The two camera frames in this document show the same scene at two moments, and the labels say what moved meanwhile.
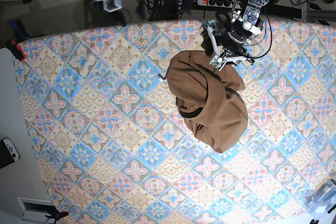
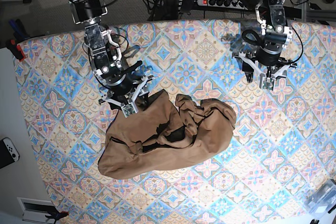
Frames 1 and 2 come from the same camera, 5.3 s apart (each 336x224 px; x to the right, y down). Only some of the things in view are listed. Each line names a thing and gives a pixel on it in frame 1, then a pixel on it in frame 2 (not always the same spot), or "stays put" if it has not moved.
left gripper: x=230 y=35 to x=268 y=59
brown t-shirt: x=208 y=100 to x=165 y=136
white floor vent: x=35 y=210 stays put
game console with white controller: x=8 y=152 stays put
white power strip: x=218 y=2 stays put
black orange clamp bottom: x=56 y=216 stays put
